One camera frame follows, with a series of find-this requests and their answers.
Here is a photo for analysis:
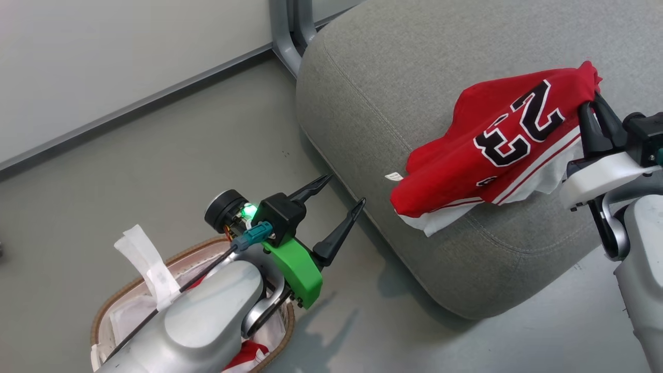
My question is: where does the grey metal furniture leg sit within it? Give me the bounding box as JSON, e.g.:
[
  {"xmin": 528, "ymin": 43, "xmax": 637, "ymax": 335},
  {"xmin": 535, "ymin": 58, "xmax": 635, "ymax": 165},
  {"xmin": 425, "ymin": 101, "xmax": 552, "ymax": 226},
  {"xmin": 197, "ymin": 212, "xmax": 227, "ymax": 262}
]
[{"xmin": 269, "ymin": 0, "xmax": 363, "ymax": 79}]

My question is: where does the red white clothing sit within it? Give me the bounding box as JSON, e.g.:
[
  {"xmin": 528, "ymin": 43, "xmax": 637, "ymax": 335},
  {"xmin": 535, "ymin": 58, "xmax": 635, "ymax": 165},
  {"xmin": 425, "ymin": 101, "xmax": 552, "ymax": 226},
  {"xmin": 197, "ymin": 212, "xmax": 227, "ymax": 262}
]
[{"xmin": 222, "ymin": 339, "xmax": 270, "ymax": 373}]

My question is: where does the wicker laundry basket white liner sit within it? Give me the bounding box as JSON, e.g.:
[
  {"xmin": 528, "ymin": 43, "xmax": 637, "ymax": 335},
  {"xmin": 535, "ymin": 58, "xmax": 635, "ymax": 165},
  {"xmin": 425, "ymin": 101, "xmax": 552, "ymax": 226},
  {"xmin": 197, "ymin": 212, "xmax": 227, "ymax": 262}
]
[{"xmin": 91, "ymin": 224, "xmax": 286, "ymax": 373}]

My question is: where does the red jersey with number 23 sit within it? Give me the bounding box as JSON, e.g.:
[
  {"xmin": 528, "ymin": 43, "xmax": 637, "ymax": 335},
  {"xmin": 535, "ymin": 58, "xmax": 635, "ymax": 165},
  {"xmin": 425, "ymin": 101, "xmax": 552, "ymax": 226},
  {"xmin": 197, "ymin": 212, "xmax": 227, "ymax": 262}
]
[{"xmin": 390, "ymin": 61, "xmax": 604, "ymax": 238}]

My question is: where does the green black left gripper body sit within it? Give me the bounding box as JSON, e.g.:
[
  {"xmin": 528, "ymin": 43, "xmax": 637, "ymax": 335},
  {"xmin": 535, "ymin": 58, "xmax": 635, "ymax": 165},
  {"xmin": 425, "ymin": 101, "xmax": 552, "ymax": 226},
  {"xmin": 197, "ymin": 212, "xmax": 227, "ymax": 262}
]
[{"xmin": 251, "ymin": 192, "xmax": 324, "ymax": 310}]

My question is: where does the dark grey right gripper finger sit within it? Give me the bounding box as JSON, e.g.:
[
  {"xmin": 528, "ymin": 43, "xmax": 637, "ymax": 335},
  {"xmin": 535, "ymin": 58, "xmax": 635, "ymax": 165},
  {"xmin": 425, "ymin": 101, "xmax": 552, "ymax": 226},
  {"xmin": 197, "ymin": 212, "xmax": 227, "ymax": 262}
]
[
  {"xmin": 594, "ymin": 92, "xmax": 629, "ymax": 153},
  {"xmin": 578, "ymin": 102, "xmax": 606, "ymax": 160}
]

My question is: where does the thin black cable teal plug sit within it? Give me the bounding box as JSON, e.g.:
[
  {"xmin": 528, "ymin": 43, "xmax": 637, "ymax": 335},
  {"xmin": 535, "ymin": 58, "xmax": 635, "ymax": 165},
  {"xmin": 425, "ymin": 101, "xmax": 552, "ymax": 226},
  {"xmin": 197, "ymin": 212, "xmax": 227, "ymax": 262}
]
[{"xmin": 105, "ymin": 221, "xmax": 273, "ymax": 362}]

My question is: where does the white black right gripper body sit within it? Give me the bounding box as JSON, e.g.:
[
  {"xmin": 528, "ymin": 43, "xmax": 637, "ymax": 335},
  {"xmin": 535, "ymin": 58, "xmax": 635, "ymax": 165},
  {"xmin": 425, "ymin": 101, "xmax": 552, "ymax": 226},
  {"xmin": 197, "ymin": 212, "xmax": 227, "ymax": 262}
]
[{"xmin": 558, "ymin": 111, "xmax": 663, "ymax": 212}]

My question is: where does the brown rimmed laundry basket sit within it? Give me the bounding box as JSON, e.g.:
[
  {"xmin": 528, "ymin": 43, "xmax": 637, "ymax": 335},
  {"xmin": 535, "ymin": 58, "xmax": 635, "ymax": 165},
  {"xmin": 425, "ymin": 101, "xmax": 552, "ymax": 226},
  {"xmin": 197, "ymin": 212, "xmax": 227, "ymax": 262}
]
[{"xmin": 90, "ymin": 236, "xmax": 296, "ymax": 373}]

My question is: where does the grey baseboard strip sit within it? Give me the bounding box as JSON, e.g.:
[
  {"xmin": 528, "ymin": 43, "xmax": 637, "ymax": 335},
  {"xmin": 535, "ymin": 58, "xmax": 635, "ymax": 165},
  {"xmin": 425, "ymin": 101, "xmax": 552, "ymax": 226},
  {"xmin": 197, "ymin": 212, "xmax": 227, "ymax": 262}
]
[{"xmin": 0, "ymin": 44, "xmax": 275, "ymax": 181}]

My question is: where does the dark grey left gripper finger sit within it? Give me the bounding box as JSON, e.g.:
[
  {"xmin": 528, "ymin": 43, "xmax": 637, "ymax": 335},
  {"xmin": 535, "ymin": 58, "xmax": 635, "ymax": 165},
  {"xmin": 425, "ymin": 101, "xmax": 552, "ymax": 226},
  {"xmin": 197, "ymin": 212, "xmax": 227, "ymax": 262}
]
[
  {"xmin": 312, "ymin": 198, "xmax": 367, "ymax": 268},
  {"xmin": 286, "ymin": 174, "xmax": 333, "ymax": 204}
]

